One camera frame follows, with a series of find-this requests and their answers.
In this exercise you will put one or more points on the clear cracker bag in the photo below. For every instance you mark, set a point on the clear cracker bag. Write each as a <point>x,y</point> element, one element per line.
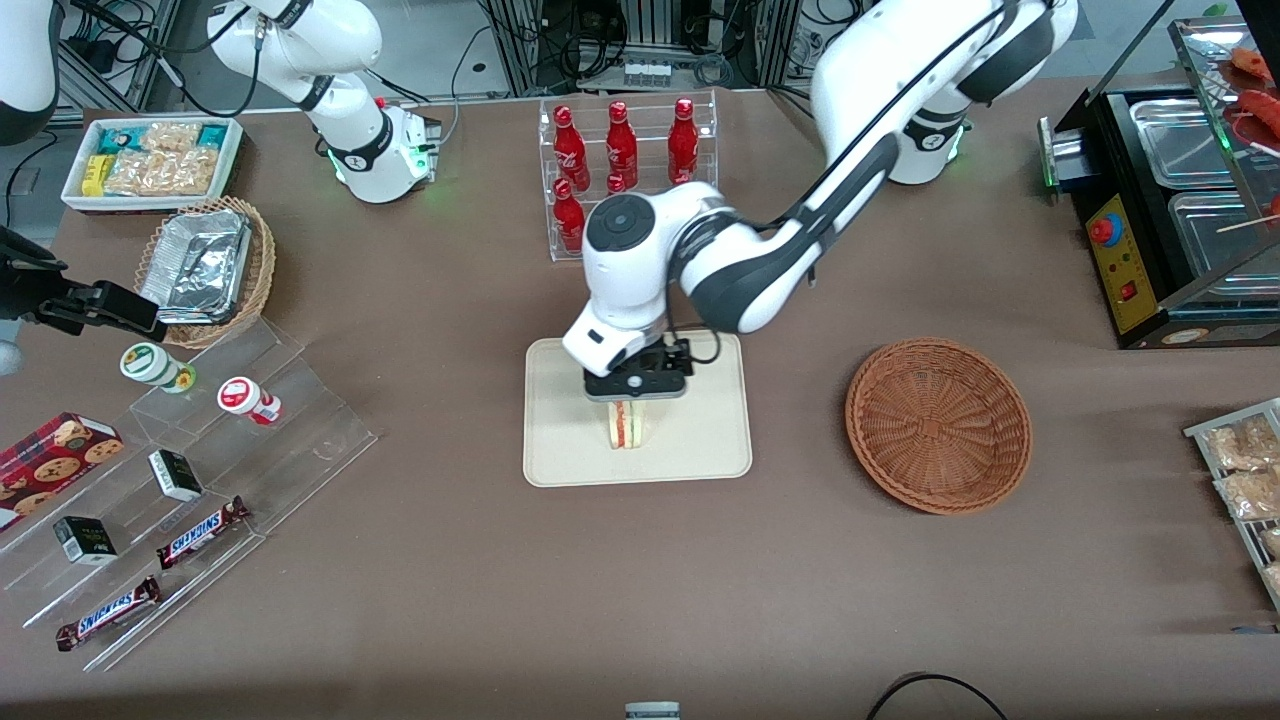
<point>160,172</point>
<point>170,138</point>

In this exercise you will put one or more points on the white cup red label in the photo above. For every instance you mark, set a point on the white cup red label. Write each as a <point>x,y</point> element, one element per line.
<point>243,396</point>

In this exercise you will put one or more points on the steel warmer pan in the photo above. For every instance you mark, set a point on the steel warmer pan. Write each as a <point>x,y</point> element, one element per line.
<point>1180,140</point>
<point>1225,240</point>

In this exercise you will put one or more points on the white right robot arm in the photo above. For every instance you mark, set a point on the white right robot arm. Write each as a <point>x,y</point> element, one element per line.
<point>350,120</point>

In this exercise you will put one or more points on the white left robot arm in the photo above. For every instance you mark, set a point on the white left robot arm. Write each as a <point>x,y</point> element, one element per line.
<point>760,270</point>

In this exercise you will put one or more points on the triangle sandwich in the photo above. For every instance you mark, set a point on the triangle sandwich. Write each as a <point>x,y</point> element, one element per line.
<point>628,428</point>

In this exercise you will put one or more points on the teal snack pack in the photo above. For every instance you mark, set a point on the teal snack pack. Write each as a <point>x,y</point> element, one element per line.
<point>120,138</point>
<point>212,135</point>

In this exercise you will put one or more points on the tray of packaged snacks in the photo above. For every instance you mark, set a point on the tray of packaged snacks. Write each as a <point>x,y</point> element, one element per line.
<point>1200,430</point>

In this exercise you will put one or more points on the white snack bin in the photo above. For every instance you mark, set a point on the white snack bin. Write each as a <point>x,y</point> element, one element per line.
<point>75,195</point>

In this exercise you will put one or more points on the grey device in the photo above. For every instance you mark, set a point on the grey device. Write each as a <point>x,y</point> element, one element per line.
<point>652,712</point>

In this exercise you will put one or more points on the black food warmer appliance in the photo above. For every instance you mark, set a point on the black food warmer appliance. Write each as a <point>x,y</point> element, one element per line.
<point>1125,270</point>

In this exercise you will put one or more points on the aluminium foil tray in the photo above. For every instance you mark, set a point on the aluminium foil tray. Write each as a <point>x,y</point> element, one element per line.
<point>200,265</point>

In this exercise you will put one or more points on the yellow snack pack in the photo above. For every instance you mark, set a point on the yellow snack pack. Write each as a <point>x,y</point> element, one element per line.
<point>94,175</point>

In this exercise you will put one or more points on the bagged bread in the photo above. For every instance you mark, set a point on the bagged bread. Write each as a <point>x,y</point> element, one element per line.
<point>1272,542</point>
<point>1250,495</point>
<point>1245,445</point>
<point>1274,580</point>

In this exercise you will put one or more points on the small black box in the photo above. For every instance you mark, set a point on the small black box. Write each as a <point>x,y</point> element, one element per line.
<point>85,540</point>
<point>176,475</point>

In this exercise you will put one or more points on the red cookie box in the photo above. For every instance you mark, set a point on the red cookie box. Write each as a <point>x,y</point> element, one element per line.
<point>50,465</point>

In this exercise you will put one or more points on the blue strip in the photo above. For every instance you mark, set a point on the blue strip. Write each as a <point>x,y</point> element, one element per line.
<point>1255,629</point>

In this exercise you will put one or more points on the clear acrylic bottle rack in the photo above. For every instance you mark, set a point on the clear acrylic bottle rack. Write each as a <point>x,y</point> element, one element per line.
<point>650,120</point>

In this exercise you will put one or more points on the white connector block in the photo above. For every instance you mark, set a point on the white connector block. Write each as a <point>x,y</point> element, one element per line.
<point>647,73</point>

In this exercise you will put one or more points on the cream plastic tray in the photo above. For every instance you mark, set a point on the cream plastic tray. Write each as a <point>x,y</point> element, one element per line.
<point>700,440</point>

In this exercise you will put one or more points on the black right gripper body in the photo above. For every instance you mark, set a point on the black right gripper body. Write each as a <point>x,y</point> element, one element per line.
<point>42,298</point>

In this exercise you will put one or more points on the snickers bar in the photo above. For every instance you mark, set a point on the snickers bar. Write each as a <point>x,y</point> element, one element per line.
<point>108,613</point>
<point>200,532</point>

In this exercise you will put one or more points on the wooden skewer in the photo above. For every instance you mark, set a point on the wooden skewer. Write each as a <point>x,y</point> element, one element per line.
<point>1250,224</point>

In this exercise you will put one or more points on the oval wicker basket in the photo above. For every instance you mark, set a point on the oval wicker basket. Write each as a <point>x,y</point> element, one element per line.
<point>262,270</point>

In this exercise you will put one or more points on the round brown wicker basket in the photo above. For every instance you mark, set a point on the round brown wicker basket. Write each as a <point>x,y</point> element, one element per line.
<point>940,425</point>

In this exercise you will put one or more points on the clear acrylic step display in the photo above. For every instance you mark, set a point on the clear acrylic step display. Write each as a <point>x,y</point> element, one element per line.
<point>300,440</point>

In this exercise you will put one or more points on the white cup green label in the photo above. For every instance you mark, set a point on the white cup green label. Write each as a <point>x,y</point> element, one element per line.
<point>150,364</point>

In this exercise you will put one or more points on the red cola bottle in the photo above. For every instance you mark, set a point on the red cola bottle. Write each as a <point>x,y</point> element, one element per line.
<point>615,184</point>
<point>570,150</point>
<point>568,220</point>
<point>621,145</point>
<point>683,140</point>

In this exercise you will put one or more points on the aluminium frame post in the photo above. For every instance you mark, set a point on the aluminium frame post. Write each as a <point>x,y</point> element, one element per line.
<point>520,45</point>
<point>775,40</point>

